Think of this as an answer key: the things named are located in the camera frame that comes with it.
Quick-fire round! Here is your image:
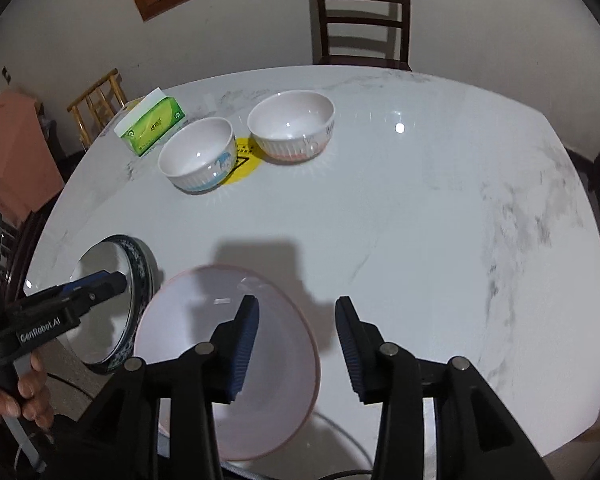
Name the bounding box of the thin black cable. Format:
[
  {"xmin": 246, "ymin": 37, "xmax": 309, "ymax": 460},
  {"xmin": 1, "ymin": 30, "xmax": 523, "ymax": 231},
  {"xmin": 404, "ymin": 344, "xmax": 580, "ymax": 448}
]
[{"xmin": 44, "ymin": 370, "xmax": 98, "ymax": 403}]

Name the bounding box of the yellow round warning sticker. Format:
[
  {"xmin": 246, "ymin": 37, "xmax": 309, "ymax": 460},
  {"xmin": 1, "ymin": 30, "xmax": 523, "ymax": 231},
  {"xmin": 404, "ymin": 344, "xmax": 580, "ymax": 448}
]
[{"xmin": 220, "ymin": 136, "xmax": 263, "ymax": 186}]

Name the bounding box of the dark wooden slat-back chair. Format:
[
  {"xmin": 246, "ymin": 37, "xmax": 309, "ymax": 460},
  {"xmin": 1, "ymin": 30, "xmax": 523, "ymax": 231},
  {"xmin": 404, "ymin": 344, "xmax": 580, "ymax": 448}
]
[{"xmin": 312, "ymin": 0, "xmax": 413, "ymax": 72}]

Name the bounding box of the person's left hand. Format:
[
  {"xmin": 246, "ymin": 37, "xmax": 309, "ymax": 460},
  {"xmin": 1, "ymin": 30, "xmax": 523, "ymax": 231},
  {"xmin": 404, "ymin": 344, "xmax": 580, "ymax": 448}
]
[{"xmin": 0, "ymin": 350, "xmax": 56, "ymax": 431}]

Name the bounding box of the green tissue pack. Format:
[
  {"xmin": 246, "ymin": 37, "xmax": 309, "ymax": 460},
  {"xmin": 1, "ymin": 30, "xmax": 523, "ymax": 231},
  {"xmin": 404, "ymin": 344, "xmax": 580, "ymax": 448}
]
[{"xmin": 112, "ymin": 87, "xmax": 187, "ymax": 157}]

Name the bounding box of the white ribbed bowl pink base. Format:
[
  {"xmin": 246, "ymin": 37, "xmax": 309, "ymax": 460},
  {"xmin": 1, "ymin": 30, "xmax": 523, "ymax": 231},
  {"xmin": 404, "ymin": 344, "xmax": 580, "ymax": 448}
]
[{"xmin": 246, "ymin": 90, "xmax": 336, "ymax": 163}]

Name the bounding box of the bamboo chair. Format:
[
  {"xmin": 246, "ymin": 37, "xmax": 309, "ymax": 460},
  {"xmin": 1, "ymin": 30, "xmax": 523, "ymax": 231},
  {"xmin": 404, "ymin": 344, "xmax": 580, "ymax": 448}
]
[{"xmin": 66, "ymin": 68, "xmax": 128, "ymax": 151}]

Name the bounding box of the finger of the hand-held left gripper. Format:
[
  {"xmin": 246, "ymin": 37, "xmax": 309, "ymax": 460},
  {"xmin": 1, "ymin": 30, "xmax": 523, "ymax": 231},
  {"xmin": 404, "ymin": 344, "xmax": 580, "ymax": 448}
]
[
  {"xmin": 27, "ymin": 269, "xmax": 116, "ymax": 302},
  {"xmin": 55, "ymin": 271, "xmax": 129, "ymax": 319}
]

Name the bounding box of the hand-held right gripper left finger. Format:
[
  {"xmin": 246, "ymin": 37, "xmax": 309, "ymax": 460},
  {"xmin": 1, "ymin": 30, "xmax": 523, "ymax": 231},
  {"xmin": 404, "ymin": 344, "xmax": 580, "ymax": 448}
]
[{"xmin": 60, "ymin": 294, "xmax": 260, "ymax": 480}]

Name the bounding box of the white ribbed bowl blue base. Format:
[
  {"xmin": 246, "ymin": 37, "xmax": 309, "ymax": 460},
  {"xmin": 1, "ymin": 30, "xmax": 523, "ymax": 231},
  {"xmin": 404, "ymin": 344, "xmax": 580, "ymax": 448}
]
[{"xmin": 157, "ymin": 117, "xmax": 238, "ymax": 195}]

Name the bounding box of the pink cloth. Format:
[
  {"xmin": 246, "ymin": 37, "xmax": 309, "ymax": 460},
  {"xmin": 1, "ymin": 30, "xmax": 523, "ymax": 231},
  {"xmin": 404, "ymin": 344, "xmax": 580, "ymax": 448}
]
[{"xmin": 0, "ymin": 91, "xmax": 66, "ymax": 226}]

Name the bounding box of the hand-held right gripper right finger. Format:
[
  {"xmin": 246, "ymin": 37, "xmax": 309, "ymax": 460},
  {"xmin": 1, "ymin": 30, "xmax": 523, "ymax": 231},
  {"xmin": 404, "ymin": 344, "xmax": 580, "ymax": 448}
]
[{"xmin": 334, "ymin": 296, "xmax": 556, "ymax": 480}]

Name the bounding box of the large blue floral plate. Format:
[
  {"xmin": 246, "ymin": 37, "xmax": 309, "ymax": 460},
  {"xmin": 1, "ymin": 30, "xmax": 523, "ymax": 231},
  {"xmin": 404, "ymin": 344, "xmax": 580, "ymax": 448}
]
[{"xmin": 70, "ymin": 234, "xmax": 157, "ymax": 376}]

